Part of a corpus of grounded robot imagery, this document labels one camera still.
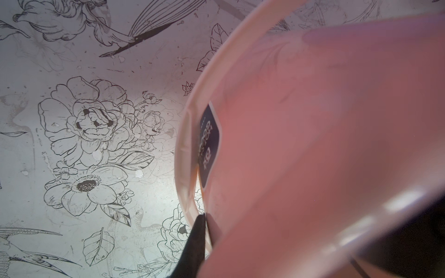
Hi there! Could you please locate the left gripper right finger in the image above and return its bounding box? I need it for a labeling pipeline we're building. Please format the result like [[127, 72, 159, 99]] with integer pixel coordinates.
[[206, 213, 223, 247]]

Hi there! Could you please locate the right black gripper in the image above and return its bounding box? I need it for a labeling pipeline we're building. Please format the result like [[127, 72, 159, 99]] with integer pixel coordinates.
[[358, 198, 445, 278]]

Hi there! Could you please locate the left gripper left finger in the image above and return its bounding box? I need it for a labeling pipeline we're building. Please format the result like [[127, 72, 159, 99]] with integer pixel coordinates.
[[170, 214, 206, 278]]

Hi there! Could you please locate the pink plastic bucket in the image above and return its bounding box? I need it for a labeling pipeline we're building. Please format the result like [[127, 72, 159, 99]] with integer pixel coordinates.
[[175, 1, 445, 278]]

